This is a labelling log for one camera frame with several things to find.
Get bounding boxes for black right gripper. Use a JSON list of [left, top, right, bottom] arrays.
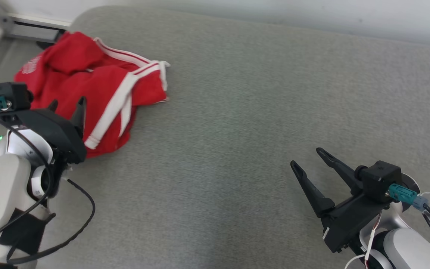
[[290, 147, 392, 254]]

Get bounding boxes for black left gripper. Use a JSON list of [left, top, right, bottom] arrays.
[[15, 96, 87, 166]]

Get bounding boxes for red shorts with white stripe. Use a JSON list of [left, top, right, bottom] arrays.
[[32, 62, 171, 158]]

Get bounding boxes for red basketball jersey number 23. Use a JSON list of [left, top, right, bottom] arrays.
[[13, 31, 171, 112]]

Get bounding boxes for grey fabric sofa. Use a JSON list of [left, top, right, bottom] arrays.
[[0, 6, 430, 269]]

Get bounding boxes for thin red white wire bundle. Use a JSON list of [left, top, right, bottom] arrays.
[[344, 213, 383, 269]]

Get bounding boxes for teal right camera connector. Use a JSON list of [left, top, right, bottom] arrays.
[[388, 183, 430, 213]]

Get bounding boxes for white wall baseboard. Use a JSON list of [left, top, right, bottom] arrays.
[[5, 13, 72, 43]]

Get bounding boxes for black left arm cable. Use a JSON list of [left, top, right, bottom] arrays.
[[0, 118, 96, 265]]

